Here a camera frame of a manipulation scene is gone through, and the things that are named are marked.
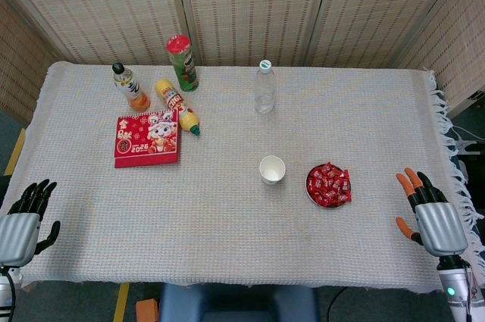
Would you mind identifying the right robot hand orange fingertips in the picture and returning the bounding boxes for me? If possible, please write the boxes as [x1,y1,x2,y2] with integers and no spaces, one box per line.
[395,167,469,258]

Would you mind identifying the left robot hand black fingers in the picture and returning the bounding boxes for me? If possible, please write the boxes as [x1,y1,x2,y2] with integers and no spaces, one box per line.
[0,179,61,267]

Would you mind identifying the round metal plate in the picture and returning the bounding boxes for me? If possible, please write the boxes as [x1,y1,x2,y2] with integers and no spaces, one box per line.
[305,164,352,208]

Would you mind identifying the orange block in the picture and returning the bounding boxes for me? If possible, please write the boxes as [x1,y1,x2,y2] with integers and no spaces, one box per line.
[136,298,159,322]

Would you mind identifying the red 2026 desk calendar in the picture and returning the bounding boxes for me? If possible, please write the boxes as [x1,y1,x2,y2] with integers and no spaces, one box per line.
[114,108,183,169]

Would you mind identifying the white paper cup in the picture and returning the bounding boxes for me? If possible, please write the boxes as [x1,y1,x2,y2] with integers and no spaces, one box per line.
[258,155,286,186]

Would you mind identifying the tea bottle black cap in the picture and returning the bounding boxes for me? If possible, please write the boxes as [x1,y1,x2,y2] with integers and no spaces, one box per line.
[111,62,152,112]

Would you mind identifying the yellow bottle green cap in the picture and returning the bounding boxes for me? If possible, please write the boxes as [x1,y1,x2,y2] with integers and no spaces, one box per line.
[154,78,202,136]

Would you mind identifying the white woven tablecloth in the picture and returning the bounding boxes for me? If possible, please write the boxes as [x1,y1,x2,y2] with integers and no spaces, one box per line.
[0,60,485,296]

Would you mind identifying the blue chair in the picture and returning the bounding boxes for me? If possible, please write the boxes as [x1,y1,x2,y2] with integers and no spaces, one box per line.
[158,283,320,322]

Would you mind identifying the clear plastic water bottle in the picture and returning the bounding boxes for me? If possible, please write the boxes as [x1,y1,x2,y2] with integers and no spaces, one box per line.
[253,59,276,114]

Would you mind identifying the green Pringles can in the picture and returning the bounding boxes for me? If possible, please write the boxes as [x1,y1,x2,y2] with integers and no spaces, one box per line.
[165,33,200,92]

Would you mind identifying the woven folding screen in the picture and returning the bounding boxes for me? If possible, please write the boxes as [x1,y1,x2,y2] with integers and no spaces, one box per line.
[0,0,485,126]

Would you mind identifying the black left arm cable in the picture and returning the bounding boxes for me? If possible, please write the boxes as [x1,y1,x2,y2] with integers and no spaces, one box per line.
[6,265,17,322]

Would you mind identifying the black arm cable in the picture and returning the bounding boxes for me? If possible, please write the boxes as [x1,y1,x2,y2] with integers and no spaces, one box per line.
[327,286,348,322]
[6,265,17,322]

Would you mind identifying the white cable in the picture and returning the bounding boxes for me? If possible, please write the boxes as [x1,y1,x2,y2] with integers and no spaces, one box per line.
[450,124,481,156]

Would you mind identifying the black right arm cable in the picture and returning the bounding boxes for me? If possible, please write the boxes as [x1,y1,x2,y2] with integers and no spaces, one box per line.
[327,286,348,322]

